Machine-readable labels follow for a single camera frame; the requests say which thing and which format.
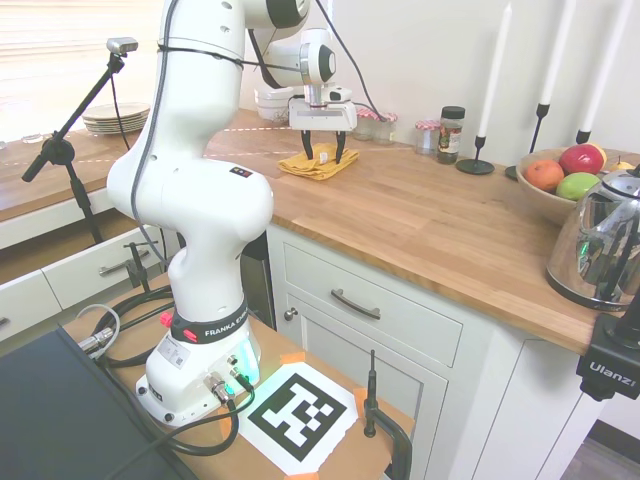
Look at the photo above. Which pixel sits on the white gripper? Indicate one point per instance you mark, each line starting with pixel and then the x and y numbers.
pixel 322 119

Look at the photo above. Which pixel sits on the yellow cloth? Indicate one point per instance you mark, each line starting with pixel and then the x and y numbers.
pixel 310 168

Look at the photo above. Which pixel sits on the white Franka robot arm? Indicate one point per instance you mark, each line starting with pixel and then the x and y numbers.
pixel 190 175

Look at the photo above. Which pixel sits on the glass jar red gingham lid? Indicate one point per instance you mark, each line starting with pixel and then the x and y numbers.
pixel 426 137
pixel 367 125
pixel 386 129

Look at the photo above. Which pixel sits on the stacked white ceramic bowls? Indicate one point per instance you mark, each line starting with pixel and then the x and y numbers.
pixel 272 102

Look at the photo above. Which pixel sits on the spice jar black lid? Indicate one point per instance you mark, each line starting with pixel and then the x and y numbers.
pixel 451 135

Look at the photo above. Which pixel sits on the black candle holder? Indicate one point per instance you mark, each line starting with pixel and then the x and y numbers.
pixel 584 136
pixel 475 166
pixel 537 130

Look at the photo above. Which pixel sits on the stainless steel appliance front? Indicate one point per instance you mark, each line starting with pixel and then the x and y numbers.
pixel 257 285

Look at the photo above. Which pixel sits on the round metal cabinet knob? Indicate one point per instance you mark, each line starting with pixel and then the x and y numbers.
pixel 291 314

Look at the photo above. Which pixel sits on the stack of beige plates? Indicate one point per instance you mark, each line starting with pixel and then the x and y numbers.
pixel 115 119

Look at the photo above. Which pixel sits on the orange tape piece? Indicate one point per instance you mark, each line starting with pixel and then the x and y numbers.
pixel 228 426
pixel 292 358
pixel 361 397

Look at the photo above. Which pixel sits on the orange fruit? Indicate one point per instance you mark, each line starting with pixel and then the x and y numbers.
pixel 544 175

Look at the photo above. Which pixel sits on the black screw clamp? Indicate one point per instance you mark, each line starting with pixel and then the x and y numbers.
pixel 371 400
pixel 137 270

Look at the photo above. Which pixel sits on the wooden fruit bowl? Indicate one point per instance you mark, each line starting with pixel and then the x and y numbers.
pixel 542 202

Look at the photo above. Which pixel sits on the green apple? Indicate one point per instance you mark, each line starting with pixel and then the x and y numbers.
pixel 576 186

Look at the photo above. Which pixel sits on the red apple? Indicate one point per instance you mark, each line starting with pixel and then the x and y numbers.
pixel 580 159

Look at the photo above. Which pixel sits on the black white fiducial tag sheet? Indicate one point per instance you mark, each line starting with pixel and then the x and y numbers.
pixel 300 415

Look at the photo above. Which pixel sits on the white cabinet drawer unit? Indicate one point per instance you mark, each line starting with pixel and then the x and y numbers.
pixel 75 280

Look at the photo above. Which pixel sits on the white kitchen base cabinet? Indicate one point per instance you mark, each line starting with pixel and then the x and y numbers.
pixel 450 400

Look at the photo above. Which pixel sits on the white window blinds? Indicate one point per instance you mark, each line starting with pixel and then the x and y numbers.
pixel 50 50

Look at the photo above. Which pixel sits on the stainless steel kettle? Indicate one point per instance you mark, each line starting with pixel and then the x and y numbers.
pixel 600 240

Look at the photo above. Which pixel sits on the small clear glass dish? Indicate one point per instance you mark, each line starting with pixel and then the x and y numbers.
pixel 33 139

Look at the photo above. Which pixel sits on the yellow pear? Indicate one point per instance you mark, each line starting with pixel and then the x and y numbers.
pixel 621 165

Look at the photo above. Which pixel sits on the brown mounting board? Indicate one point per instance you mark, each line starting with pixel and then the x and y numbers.
pixel 350 450

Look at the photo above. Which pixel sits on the black Ulanzi clamp stand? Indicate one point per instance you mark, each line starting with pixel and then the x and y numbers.
pixel 605 370

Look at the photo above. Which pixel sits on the black flat box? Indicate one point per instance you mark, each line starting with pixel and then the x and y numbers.
pixel 50 410

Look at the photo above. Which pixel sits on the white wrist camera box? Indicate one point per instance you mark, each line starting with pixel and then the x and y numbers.
pixel 340 95

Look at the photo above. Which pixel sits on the grey exterior camera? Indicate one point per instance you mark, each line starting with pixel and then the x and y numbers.
pixel 122 45

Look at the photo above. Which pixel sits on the black boom camera stand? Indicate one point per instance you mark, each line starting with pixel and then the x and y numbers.
pixel 82 200

